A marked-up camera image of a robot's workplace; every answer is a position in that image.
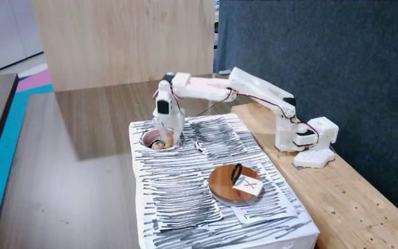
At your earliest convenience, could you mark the brown debris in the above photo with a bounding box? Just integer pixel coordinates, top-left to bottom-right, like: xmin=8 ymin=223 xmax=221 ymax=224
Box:
xmin=151 ymin=138 xmax=174 ymax=151

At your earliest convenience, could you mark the scribbled white paper sheet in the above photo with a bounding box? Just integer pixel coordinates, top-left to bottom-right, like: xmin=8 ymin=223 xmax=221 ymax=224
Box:
xmin=191 ymin=116 xmax=249 ymax=158
xmin=231 ymin=163 xmax=299 ymax=225
xmin=149 ymin=171 xmax=223 ymax=232

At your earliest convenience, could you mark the round wooden disc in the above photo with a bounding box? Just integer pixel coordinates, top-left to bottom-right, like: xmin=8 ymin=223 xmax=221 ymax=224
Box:
xmin=208 ymin=164 xmax=265 ymax=208

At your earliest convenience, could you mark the white box with black scribbles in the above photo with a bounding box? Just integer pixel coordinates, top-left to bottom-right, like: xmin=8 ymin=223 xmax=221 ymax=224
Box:
xmin=128 ymin=113 xmax=321 ymax=249

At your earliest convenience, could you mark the light wood board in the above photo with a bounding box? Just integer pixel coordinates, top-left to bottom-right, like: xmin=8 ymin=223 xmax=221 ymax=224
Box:
xmin=32 ymin=0 xmax=216 ymax=93

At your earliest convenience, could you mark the white card with red cross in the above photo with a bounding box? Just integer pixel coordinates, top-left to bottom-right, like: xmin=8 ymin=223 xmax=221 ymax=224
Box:
xmin=232 ymin=174 xmax=265 ymax=197

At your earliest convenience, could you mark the grey fabric partition panel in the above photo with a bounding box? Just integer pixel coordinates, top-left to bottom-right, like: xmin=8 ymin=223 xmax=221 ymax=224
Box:
xmin=214 ymin=0 xmax=398 ymax=228

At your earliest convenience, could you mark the light wooden beam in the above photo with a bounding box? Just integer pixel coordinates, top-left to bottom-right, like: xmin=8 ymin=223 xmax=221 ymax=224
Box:
xmin=231 ymin=102 xmax=398 ymax=249

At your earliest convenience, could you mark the black loop handle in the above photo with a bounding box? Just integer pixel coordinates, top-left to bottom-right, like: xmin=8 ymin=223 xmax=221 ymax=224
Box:
xmin=230 ymin=163 xmax=244 ymax=185

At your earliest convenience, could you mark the red black servo cable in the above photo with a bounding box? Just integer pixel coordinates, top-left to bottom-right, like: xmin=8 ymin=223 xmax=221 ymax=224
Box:
xmin=153 ymin=85 xmax=321 ymax=147

